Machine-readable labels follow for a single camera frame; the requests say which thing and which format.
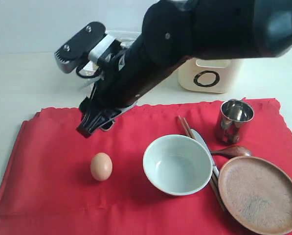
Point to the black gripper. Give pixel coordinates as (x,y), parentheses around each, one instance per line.
(130,72)

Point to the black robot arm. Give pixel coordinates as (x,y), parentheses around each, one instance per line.
(172,33)

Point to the brown egg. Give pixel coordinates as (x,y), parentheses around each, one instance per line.
(101,167)

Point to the red table cloth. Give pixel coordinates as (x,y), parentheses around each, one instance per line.
(48,189)

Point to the white ceramic bowl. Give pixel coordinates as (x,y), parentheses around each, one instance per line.
(177,165)

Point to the white perforated plastic basket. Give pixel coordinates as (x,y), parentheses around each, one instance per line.
(125,37)

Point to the silver table knife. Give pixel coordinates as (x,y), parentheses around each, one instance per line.
(205,149)

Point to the left wooden chopstick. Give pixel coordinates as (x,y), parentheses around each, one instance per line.
(182,123)

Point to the wooden chopstick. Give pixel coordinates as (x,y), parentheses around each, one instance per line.
(182,123)
(215,172)

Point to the cream plastic bin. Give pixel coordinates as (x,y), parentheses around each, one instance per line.
(209,76)

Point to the stainless steel cup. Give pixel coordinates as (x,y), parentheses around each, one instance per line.
(233,121)

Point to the right wooden chopstick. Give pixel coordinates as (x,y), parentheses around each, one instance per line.
(215,172)

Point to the dark wooden spoon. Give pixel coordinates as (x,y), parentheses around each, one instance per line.
(232,151)

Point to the brown wooden plate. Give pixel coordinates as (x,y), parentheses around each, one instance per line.
(258,194)

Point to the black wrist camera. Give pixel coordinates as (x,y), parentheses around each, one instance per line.
(74,52)

